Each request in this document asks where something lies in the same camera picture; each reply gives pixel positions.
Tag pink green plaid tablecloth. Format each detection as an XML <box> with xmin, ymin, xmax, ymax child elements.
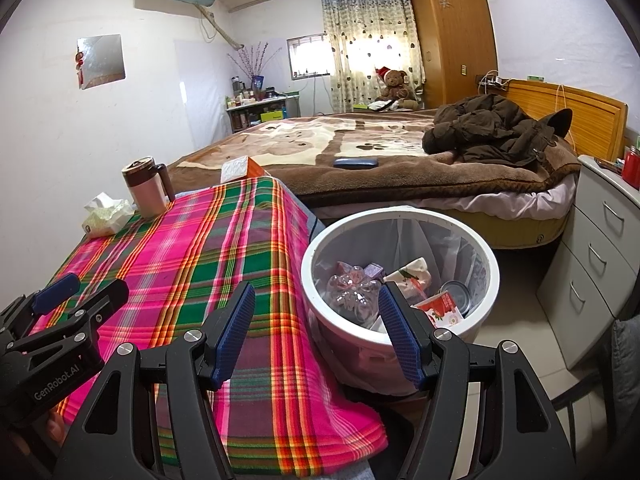
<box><xmin>47</xmin><ymin>177</ymin><xmax>390</xmax><ymax>476</ymax></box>

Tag wooden headboard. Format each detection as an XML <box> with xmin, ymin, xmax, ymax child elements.
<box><xmin>500</xmin><ymin>79</ymin><xmax>630</xmax><ymax>161</ymax></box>

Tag black chair frame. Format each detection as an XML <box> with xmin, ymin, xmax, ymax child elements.
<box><xmin>550</xmin><ymin>365</ymin><xmax>616</xmax><ymax>421</ymax></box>

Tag person's left hand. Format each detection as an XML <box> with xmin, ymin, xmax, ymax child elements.
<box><xmin>7</xmin><ymin>407</ymin><xmax>71</xmax><ymax>466</ymax></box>

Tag red metal can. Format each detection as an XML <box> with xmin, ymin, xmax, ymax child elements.
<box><xmin>439</xmin><ymin>280</ymin><xmax>475</xmax><ymax>318</ymax></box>

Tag patterned curtain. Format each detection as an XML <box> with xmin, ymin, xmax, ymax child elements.
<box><xmin>319</xmin><ymin>0</ymin><xmax>426</xmax><ymax>113</ymax></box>

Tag white printed carton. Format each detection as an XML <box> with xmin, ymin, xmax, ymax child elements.
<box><xmin>384</xmin><ymin>257</ymin><xmax>435</xmax><ymax>303</ymax></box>

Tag small shelf unit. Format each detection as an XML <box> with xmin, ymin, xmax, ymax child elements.
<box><xmin>225</xmin><ymin>92</ymin><xmax>301</xmax><ymax>133</ymax></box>

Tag teddy bear with red hat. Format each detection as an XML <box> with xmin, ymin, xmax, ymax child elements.
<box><xmin>374</xmin><ymin>66</ymin><xmax>418</xmax><ymax>109</ymax></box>

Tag dark brown jacket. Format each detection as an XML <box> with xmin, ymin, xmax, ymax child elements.
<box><xmin>422</xmin><ymin>92</ymin><xmax>573</xmax><ymax>168</ymax></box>

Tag dry branches in vase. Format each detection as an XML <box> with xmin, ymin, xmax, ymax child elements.
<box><xmin>227</xmin><ymin>42</ymin><xmax>283</xmax><ymax>81</ymax></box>

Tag air conditioner pipe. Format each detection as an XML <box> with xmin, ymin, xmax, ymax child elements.
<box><xmin>197</xmin><ymin>5</ymin><xmax>251</xmax><ymax>51</ymax></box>

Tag pink jug with brown lid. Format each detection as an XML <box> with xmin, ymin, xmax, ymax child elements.
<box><xmin>121</xmin><ymin>156</ymin><xmax>177</xmax><ymax>219</ymax></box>

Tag red and white carton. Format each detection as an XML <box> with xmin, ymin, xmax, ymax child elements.
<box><xmin>414</xmin><ymin>291</ymin><xmax>463</xmax><ymax>331</ymax></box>

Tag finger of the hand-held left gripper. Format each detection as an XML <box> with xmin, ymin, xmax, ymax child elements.
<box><xmin>0</xmin><ymin>272</ymin><xmax>82</xmax><ymax>333</ymax></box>
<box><xmin>10</xmin><ymin>278</ymin><xmax>131</xmax><ymax>356</ymax></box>

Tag small window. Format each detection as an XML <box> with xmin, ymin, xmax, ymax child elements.
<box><xmin>286</xmin><ymin>34</ymin><xmax>332</xmax><ymax>80</ymax></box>

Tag white trash bin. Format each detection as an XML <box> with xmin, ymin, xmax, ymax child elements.
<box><xmin>300</xmin><ymin>208</ymin><xmax>501</xmax><ymax>396</ymax></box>

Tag yellow bed base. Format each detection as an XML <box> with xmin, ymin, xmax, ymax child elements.
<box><xmin>320</xmin><ymin>202</ymin><xmax>568</xmax><ymax>250</ymax></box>

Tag soft tissue pack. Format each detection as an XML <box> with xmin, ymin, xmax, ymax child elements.
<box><xmin>82</xmin><ymin>192</ymin><xmax>136</xmax><ymax>239</ymax></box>

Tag pale pink bed sheet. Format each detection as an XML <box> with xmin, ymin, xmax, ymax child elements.
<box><xmin>440</xmin><ymin>177</ymin><xmax>578</xmax><ymax>221</ymax></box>

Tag wooden wardrobe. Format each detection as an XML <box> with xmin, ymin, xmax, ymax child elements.
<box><xmin>409</xmin><ymin>0</ymin><xmax>501</xmax><ymax>109</ymax></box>

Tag cluster of small bottles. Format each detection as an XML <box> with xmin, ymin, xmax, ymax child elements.
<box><xmin>230</xmin><ymin>76</ymin><xmax>281</xmax><ymax>107</ymax></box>

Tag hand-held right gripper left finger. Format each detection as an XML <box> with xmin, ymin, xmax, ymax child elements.
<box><xmin>52</xmin><ymin>281</ymin><xmax>257</xmax><ymax>480</ymax></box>

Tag white orange tissue box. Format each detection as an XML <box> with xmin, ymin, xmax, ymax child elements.
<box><xmin>220</xmin><ymin>156</ymin><xmax>273</xmax><ymax>186</ymax></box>

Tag silver wall panel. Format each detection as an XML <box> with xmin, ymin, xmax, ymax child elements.
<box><xmin>76</xmin><ymin>34</ymin><xmax>126</xmax><ymax>90</ymax></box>

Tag white drawer nightstand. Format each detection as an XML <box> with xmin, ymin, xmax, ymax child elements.
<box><xmin>535</xmin><ymin>154</ymin><xmax>640</xmax><ymax>371</ymax></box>

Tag bed with brown blanket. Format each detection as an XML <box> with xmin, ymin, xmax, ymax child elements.
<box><xmin>167</xmin><ymin>107</ymin><xmax>583</xmax><ymax>208</ymax></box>

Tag red container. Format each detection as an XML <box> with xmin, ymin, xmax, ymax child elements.
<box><xmin>621</xmin><ymin>146</ymin><xmax>640</xmax><ymax>188</ymax></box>

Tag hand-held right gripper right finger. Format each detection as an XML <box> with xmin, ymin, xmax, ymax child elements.
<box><xmin>377</xmin><ymin>281</ymin><xmax>581</xmax><ymax>480</ymax></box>

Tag clear plastic bottle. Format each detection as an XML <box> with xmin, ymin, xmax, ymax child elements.
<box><xmin>325</xmin><ymin>265</ymin><xmax>388</xmax><ymax>328</ymax></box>

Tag grey cushion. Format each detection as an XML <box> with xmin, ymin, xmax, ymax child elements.
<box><xmin>607</xmin><ymin>317</ymin><xmax>640</xmax><ymax>411</ymax></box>

